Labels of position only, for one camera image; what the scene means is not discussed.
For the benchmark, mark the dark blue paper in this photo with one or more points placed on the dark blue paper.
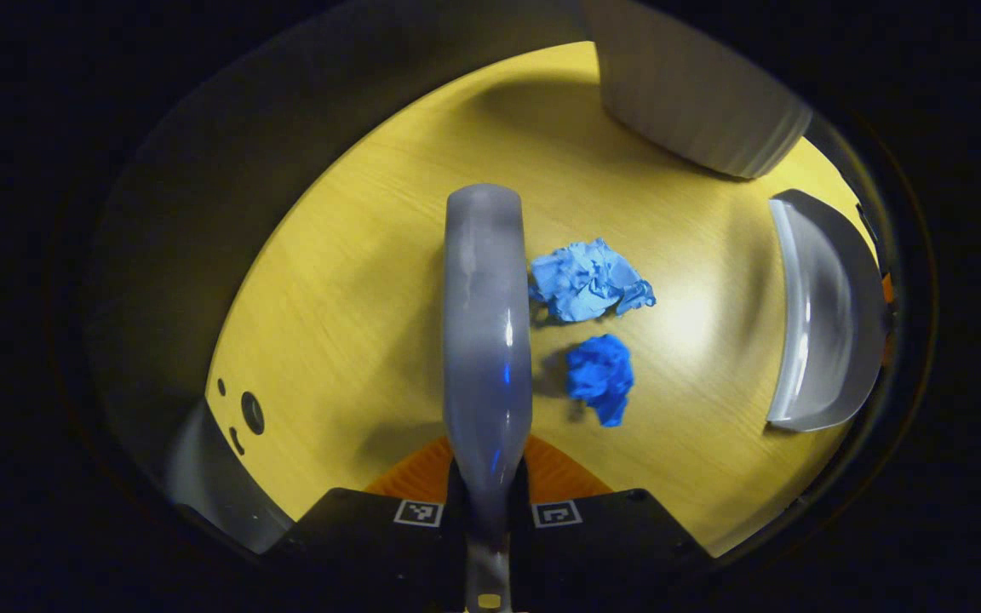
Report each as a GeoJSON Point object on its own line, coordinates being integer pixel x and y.
{"type": "Point", "coordinates": [599, 375]}

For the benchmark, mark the light blue paper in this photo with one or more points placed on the light blue paper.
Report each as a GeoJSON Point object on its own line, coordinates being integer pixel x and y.
{"type": "Point", "coordinates": [584, 281]}

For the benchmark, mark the grey dustpan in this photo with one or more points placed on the grey dustpan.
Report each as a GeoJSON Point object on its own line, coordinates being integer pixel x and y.
{"type": "Point", "coordinates": [831, 323]}

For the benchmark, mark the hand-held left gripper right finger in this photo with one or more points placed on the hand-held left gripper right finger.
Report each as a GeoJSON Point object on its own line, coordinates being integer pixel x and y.
{"type": "Point", "coordinates": [610, 536]}

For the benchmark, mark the small grey broom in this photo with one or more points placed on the small grey broom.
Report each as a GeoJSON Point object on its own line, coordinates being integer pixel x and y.
{"type": "Point", "coordinates": [486, 340]}

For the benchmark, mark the grey ribbed garbage bin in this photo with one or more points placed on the grey ribbed garbage bin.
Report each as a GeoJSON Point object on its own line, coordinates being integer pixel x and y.
{"type": "Point", "coordinates": [695, 94]}

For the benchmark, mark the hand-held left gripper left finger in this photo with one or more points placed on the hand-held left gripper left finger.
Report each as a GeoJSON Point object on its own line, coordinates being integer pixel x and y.
{"type": "Point", "coordinates": [371, 536]}

